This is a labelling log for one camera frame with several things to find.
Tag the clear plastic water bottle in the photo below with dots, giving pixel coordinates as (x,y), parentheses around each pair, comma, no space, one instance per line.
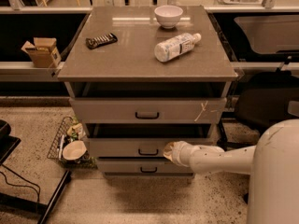
(175,46)

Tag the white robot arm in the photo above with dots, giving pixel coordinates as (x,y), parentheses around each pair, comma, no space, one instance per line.
(272,164)

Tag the grey drawer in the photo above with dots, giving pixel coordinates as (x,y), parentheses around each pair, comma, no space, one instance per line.
(140,140)
(149,110)
(140,166)

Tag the black office chair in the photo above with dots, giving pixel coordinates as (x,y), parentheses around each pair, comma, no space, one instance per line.
(268,98)

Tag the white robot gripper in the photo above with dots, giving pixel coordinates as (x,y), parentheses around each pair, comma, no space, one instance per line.
(179,153)

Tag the black snack bar packet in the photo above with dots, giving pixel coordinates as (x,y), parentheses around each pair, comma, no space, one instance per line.
(100,41)

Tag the open cardboard box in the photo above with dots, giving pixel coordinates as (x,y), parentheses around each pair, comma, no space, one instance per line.
(43,52)

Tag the grey drawer cabinet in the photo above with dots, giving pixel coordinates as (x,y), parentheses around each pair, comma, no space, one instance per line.
(128,68)

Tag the white ceramic bowl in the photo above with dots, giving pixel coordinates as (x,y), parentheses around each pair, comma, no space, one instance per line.
(168,16)

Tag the black wire basket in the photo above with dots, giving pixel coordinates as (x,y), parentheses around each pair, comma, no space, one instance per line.
(60,141)

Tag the grey top drawer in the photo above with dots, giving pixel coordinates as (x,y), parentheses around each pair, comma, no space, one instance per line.
(149,110)

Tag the grey bottom drawer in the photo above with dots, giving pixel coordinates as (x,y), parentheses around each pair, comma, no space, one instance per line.
(140,166)

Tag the white bowl in basket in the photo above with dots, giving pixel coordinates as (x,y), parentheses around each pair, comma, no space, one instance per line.
(74,150)

